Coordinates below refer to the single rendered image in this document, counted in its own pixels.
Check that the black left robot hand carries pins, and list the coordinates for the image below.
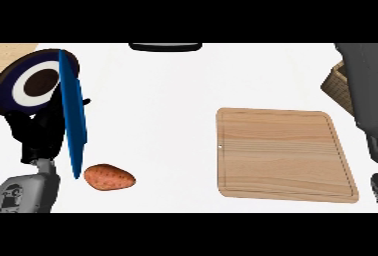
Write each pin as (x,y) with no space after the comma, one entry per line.
(44,136)

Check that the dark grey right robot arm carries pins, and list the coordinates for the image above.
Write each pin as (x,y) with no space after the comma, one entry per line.
(363,83)

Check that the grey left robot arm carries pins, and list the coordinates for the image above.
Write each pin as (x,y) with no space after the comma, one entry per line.
(29,193)

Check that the navy white brown round cupcake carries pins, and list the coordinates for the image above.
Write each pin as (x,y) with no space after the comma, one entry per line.
(34,83)

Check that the pale tan wooden board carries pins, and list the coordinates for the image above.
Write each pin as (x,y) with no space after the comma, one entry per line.
(13,53)

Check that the wooden cutting board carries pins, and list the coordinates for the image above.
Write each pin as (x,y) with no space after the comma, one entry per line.
(282,153)

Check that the tan wicker basket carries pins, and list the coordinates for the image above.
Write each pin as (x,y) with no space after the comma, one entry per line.
(338,87)

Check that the thin blue flat panel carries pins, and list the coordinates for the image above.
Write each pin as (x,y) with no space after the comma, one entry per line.
(74,133)

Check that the orange sweet potato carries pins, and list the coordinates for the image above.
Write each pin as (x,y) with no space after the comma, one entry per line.
(108,177)

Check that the black rounded appliance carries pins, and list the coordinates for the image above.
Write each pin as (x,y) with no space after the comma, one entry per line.
(165,47)

